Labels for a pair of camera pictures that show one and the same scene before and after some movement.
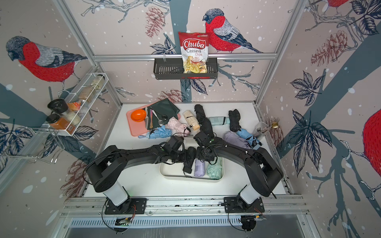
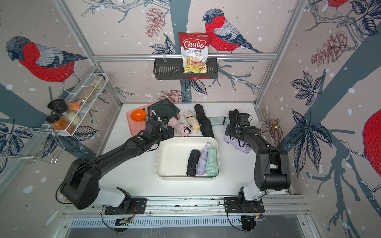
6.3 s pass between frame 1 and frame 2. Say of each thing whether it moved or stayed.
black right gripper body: moved
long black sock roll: stayed
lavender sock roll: stayed
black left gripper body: moved
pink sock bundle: stayed
